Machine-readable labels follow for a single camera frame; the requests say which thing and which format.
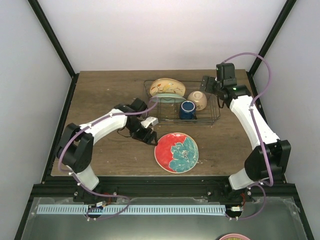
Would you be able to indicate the dark blue ceramic mug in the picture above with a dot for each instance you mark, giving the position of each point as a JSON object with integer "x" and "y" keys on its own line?
{"x": 187, "y": 110}

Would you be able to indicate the black aluminium frame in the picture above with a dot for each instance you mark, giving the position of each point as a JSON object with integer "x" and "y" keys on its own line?
{"x": 154, "y": 186}

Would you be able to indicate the cream ceramic bowl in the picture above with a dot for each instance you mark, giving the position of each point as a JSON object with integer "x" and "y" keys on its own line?
{"x": 199, "y": 99}

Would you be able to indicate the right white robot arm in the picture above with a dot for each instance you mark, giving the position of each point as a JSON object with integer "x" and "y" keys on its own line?
{"x": 270, "y": 155}

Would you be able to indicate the red-rimmed white plate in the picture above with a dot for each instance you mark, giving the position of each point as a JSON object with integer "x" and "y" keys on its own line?
{"x": 176, "y": 153}

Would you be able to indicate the light blue slotted cable duct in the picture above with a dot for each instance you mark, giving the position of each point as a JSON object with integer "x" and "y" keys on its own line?
{"x": 78, "y": 209}

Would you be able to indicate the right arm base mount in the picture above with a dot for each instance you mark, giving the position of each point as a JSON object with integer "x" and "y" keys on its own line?
{"x": 223, "y": 193}

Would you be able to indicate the green-rimmed plate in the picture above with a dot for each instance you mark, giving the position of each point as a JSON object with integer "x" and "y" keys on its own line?
{"x": 167, "y": 98}

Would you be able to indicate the pink plate at bottom edge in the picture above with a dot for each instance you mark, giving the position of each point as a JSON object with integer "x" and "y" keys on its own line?
{"x": 234, "y": 236}

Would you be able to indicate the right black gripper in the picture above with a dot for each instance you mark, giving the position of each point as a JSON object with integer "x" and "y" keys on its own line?
{"x": 209, "y": 87}

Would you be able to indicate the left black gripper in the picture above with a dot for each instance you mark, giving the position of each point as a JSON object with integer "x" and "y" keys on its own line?
{"x": 143, "y": 137}

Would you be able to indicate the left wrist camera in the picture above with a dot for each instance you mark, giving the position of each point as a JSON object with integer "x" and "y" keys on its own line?
{"x": 149, "y": 122}

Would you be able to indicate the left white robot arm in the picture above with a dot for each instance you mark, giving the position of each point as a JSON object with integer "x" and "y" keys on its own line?
{"x": 75, "y": 148}

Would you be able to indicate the grey wire dish rack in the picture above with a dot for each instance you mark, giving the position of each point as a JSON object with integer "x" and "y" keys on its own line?
{"x": 168, "y": 113}

